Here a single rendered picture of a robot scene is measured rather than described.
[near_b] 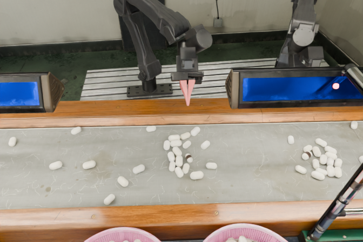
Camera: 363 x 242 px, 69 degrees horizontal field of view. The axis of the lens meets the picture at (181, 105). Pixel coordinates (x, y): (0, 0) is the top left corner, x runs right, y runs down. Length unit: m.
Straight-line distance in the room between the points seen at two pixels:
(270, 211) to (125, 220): 0.36
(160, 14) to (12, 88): 0.48
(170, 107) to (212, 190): 0.34
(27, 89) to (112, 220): 0.36
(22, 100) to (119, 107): 0.45
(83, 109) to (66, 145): 0.15
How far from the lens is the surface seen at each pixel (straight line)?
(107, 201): 0.75
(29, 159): 0.94
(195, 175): 0.77
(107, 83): 1.26
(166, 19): 0.85
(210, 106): 0.96
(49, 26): 2.91
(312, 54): 0.84
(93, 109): 0.98
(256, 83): 0.54
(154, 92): 1.15
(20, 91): 0.59
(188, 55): 0.75
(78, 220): 0.74
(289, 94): 0.56
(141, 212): 0.71
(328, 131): 1.02
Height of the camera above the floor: 1.40
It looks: 42 degrees down
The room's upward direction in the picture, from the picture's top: straight up
